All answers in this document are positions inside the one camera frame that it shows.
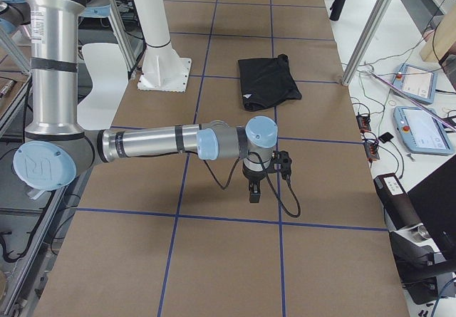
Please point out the blue teach pendant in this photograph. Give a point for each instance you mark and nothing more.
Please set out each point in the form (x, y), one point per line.
(420, 133)
(416, 82)

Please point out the far blue teach pendant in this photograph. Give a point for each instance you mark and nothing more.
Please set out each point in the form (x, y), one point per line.
(416, 82)

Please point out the white plastic chair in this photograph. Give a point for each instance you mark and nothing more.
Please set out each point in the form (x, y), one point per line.
(109, 74)

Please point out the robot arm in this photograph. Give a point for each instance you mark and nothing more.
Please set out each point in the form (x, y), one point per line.
(76, 93)

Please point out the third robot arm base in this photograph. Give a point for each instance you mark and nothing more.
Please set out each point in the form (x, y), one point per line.
(16, 20)

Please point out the black box device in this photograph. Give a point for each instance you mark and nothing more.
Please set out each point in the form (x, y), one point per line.
(396, 201)

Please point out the aluminium frame post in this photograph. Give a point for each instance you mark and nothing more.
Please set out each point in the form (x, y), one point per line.
(365, 39)

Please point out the black monitor stand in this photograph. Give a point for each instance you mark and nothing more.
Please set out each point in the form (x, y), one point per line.
(422, 271)

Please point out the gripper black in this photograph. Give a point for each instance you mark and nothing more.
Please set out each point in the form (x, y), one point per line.
(253, 177)

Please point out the black t-shirt with logo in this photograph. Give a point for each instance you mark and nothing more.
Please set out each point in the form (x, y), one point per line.
(266, 82)

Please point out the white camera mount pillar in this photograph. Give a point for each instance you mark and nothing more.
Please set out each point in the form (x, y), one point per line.
(162, 68)

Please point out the near blue teach pendant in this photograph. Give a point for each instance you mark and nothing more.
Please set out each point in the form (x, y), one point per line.
(420, 133)

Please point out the black water bottle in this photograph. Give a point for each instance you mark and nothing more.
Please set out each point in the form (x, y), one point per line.
(336, 9)

